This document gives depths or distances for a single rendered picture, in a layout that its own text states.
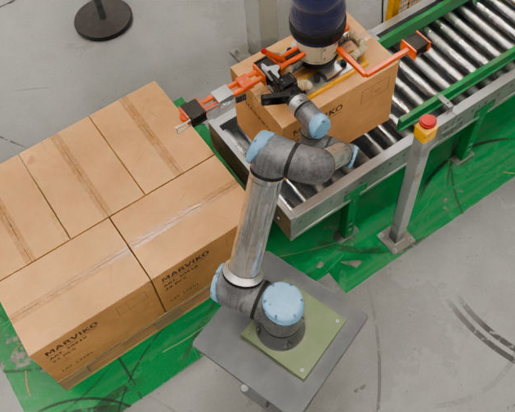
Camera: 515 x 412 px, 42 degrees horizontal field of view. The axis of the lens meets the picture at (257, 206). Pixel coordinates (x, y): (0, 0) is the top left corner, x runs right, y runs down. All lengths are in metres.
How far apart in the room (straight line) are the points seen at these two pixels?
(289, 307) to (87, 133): 1.62
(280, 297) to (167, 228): 0.92
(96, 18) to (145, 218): 2.03
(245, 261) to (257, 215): 0.21
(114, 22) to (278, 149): 2.89
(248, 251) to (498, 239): 1.86
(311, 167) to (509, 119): 2.38
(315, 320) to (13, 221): 1.54
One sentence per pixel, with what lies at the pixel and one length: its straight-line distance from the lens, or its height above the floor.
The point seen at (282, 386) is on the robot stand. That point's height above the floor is 0.75.
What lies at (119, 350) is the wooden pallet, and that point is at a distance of 3.49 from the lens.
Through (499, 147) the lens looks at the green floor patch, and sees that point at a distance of 4.13.
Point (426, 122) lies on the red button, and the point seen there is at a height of 1.04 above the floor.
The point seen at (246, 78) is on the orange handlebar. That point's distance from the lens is 2.68.
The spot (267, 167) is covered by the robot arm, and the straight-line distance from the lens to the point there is 2.06.
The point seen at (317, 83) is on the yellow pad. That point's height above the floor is 1.10.
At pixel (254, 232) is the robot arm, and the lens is 2.22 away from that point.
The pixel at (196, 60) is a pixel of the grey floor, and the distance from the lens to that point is 4.45.
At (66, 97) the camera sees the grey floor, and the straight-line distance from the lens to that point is 4.45.
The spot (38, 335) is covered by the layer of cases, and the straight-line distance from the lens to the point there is 3.06.
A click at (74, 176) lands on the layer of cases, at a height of 0.54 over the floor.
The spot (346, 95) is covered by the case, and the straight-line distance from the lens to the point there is 2.83.
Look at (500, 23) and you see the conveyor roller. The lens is 3.98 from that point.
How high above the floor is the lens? 3.24
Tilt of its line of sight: 60 degrees down
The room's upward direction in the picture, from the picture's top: 6 degrees counter-clockwise
